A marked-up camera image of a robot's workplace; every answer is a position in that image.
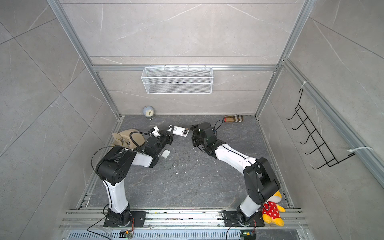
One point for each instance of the small grey desk clock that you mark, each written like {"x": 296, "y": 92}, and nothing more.
{"x": 149, "y": 112}

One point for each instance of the aluminium front rail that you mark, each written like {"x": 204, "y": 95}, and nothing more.
{"x": 155, "y": 219}

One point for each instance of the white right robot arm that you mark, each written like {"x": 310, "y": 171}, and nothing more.
{"x": 260, "y": 179}

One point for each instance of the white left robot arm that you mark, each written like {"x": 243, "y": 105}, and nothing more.
{"x": 113, "y": 168}

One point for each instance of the yellow plush toy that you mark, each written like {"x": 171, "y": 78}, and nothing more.
{"x": 271, "y": 210}

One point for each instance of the white remote control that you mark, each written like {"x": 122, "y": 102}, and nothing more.
{"x": 179, "y": 131}

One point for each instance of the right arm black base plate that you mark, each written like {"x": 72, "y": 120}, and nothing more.
{"x": 237, "y": 219}

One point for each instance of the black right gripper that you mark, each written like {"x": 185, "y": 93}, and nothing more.
{"x": 196, "y": 129}

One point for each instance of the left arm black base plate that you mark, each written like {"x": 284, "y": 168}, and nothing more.
{"x": 125, "y": 219}

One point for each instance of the black wall hook rack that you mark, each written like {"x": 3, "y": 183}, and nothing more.
{"x": 314, "y": 135}

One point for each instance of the white remote battery cover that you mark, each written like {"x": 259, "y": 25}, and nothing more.
{"x": 165, "y": 153}

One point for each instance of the beige cap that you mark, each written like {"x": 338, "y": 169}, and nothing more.
{"x": 123, "y": 139}

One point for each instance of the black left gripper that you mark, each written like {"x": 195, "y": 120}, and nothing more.
{"x": 167, "y": 135}

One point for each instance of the white wire mesh basket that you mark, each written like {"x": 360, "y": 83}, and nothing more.
{"x": 178, "y": 80}

